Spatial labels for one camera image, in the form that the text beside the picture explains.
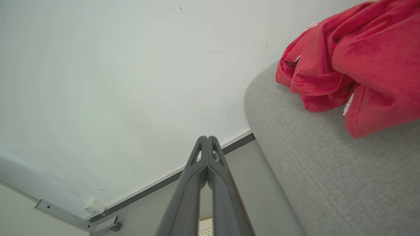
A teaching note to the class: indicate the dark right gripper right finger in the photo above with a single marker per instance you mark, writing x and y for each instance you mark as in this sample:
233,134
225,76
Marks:
228,200

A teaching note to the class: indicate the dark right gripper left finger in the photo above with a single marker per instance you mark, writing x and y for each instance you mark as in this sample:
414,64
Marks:
183,196

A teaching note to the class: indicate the red and white garment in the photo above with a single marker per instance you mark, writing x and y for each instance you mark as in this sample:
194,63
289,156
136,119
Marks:
370,59

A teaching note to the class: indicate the white perforated laundry basket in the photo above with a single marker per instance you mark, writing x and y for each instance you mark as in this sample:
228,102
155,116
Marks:
206,229

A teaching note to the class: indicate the grey fabric sofa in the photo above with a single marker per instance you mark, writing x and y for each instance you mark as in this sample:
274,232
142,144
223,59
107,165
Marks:
328,170

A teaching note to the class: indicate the black round frame foot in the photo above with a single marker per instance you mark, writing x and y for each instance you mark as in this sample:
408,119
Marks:
116,226

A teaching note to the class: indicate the white plastic wall box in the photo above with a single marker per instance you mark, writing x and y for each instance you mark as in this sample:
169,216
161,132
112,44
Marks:
95,206

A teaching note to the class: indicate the grey metal frame leg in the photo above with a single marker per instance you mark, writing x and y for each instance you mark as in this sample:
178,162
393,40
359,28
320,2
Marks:
65,214

